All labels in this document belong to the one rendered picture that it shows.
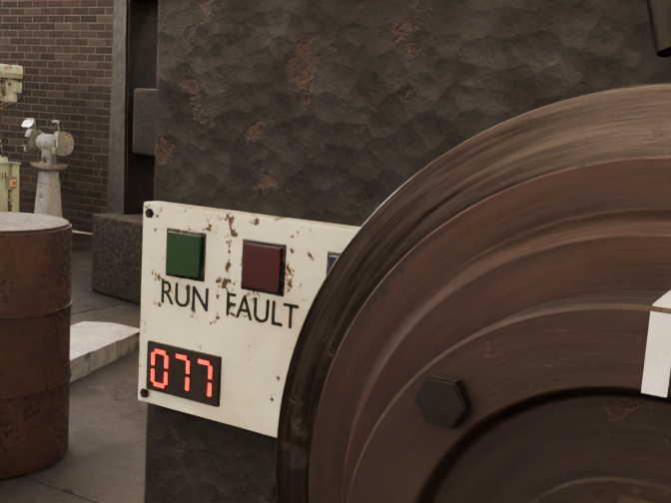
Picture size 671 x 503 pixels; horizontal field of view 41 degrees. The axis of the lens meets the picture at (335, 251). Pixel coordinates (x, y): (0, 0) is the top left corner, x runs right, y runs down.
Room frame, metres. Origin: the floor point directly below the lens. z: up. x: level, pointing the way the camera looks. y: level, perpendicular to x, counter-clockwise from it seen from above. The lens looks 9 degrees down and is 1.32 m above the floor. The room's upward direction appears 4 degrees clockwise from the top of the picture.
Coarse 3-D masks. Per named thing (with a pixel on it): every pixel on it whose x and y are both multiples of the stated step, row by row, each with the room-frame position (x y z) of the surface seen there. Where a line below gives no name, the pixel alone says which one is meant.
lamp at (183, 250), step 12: (168, 240) 0.75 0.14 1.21; (180, 240) 0.74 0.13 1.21; (192, 240) 0.74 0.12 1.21; (168, 252) 0.75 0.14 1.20; (180, 252) 0.74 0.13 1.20; (192, 252) 0.74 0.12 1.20; (168, 264) 0.75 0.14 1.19; (180, 264) 0.74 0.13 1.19; (192, 264) 0.73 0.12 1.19; (192, 276) 0.73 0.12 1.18
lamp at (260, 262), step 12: (252, 252) 0.71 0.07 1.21; (264, 252) 0.70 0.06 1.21; (276, 252) 0.69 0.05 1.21; (252, 264) 0.71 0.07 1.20; (264, 264) 0.70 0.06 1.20; (276, 264) 0.69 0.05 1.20; (252, 276) 0.70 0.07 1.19; (264, 276) 0.70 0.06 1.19; (276, 276) 0.69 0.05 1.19; (264, 288) 0.70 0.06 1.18; (276, 288) 0.69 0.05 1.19
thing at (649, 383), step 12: (660, 300) 0.36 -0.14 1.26; (660, 312) 0.35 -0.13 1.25; (660, 324) 0.35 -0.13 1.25; (648, 336) 0.35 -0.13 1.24; (660, 336) 0.35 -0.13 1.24; (648, 348) 0.35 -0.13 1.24; (660, 348) 0.35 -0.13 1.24; (648, 360) 0.35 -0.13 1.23; (660, 360) 0.35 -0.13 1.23; (648, 372) 0.35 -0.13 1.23; (660, 372) 0.35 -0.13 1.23; (648, 384) 0.35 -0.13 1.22; (660, 384) 0.35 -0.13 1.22
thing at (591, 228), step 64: (512, 192) 0.45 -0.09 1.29; (576, 192) 0.44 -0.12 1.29; (640, 192) 0.42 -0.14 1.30; (448, 256) 0.47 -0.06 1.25; (512, 256) 0.43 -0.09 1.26; (576, 256) 0.41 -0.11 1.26; (640, 256) 0.40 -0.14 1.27; (384, 320) 0.48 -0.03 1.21; (448, 320) 0.44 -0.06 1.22; (384, 384) 0.46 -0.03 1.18; (320, 448) 0.50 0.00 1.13
